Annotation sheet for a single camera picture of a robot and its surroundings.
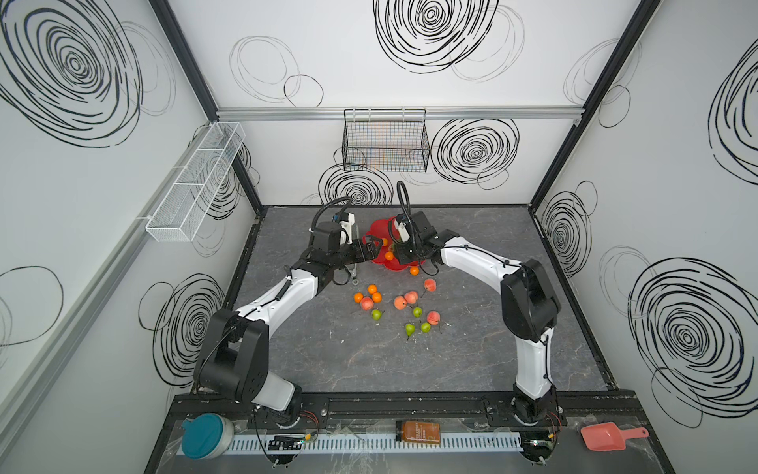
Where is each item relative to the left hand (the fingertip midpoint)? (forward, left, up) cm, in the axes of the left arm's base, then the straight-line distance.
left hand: (374, 242), depth 85 cm
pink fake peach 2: (-9, -12, -16) cm, 22 cm away
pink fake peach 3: (-11, -8, -17) cm, 22 cm away
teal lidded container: (-47, +34, -10) cm, 59 cm away
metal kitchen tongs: (0, +8, -18) cm, 19 cm away
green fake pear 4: (-18, -16, -17) cm, 30 cm away
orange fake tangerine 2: (+4, -4, -13) cm, 14 cm away
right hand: (+4, -7, -9) cm, 12 cm away
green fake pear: (-15, -1, -17) cm, 23 cm away
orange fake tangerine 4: (-6, +1, -18) cm, 19 cm away
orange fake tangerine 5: (-9, -1, -17) cm, 20 cm away
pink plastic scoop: (-43, -59, -18) cm, 75 cm away
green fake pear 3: (-19, -11, -18) cm, 28 cm away
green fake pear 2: (-14, -14, -17) cm, 26 cm away
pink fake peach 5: (-16, -18, -16) cm, 29 cm away
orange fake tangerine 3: (-1, -13, -14) cm, 19 cm away
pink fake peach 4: (-11, +2, -17) cm, 20 cm away
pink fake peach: (-5, -18, -16) cm, 24 cm away
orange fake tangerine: (-2, -3, +2) cm, 5 cm away
